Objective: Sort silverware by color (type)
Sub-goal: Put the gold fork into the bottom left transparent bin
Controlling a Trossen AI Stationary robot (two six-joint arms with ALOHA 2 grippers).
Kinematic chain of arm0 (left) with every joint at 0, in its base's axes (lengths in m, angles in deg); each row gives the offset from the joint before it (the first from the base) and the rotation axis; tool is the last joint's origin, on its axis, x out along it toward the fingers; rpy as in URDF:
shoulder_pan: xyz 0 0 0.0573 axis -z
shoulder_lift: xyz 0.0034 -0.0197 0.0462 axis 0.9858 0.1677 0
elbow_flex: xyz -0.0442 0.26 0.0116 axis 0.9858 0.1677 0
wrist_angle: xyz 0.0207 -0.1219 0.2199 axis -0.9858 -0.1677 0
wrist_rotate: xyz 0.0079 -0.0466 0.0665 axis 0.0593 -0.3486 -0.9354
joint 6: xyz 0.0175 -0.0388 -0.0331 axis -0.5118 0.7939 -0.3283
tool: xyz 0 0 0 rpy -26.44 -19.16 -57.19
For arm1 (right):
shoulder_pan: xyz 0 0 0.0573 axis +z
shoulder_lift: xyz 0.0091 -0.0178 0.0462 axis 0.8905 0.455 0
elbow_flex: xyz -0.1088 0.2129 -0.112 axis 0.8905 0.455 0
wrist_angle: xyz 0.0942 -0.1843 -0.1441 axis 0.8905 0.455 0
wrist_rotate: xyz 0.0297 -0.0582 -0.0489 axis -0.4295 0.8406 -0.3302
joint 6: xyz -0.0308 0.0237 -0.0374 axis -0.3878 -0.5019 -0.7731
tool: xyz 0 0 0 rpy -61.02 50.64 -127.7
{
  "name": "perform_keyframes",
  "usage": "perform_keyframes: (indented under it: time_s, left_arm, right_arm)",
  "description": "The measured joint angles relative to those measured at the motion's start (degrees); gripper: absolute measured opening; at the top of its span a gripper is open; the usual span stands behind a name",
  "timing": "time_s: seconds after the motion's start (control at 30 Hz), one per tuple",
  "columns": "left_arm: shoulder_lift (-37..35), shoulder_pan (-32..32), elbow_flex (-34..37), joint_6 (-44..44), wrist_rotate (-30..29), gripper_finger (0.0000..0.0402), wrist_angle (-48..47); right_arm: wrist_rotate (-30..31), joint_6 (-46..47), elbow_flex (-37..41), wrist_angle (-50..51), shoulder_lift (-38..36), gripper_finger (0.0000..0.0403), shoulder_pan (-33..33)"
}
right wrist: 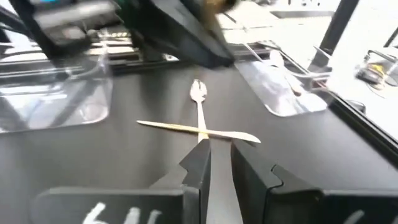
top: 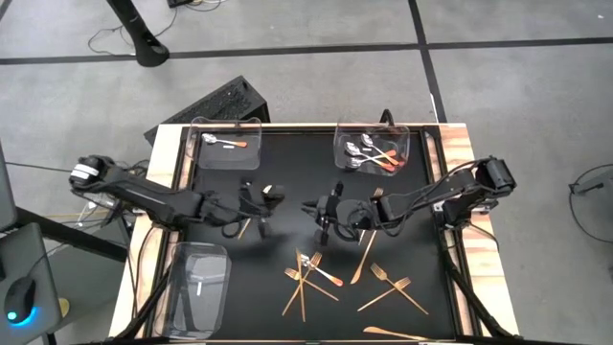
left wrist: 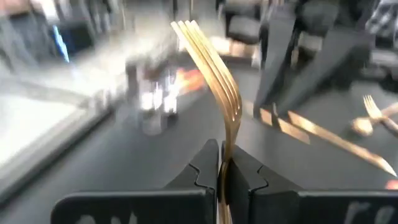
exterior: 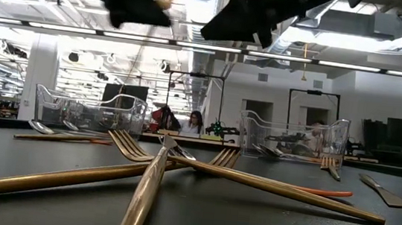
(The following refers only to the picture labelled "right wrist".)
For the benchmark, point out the gold chopstick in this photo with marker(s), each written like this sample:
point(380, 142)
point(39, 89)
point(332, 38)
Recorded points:
point(174, 127)

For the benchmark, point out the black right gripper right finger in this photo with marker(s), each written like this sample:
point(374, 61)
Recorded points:
point(255, 186)

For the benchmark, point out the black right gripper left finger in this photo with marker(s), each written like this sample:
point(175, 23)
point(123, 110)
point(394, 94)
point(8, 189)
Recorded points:
point(196, 174)

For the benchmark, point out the black stand pole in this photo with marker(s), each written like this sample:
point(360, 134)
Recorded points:
point(335, 31)

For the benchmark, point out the clear plastic bin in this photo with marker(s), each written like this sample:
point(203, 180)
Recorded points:
point(62, 102)
point(255, 77)

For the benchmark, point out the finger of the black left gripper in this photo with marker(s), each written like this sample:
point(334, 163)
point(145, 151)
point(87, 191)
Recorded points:
point(180, 34)

